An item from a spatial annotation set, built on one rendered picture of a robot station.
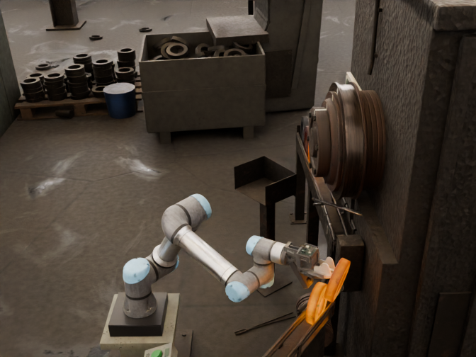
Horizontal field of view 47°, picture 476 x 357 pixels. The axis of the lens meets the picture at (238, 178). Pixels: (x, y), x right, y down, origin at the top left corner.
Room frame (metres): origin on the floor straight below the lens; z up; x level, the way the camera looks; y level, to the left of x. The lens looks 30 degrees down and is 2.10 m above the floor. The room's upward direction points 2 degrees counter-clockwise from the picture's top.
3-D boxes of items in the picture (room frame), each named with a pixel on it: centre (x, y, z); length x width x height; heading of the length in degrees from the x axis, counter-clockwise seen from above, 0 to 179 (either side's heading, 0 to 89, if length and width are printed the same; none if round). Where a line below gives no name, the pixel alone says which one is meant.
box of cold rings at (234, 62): (4.74, 0.29, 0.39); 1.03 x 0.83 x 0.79; 95
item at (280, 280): (2.49, -0.14, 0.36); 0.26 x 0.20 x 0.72; 36
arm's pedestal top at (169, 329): (1.90, 0.46, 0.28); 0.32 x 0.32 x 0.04; 89
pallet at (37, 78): (5.38, 1.54, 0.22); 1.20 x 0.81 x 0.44; 96
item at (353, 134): (2.00, -0.42, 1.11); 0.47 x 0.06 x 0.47; 1
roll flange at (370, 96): (2.00, -0.51, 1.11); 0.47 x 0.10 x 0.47; 1
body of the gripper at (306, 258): (1.55, -0.21, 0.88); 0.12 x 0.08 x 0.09; 55
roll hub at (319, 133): (2.00, -0.33, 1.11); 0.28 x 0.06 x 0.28; 1
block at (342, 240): (1.77, -0.44, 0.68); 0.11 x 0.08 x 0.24; 91
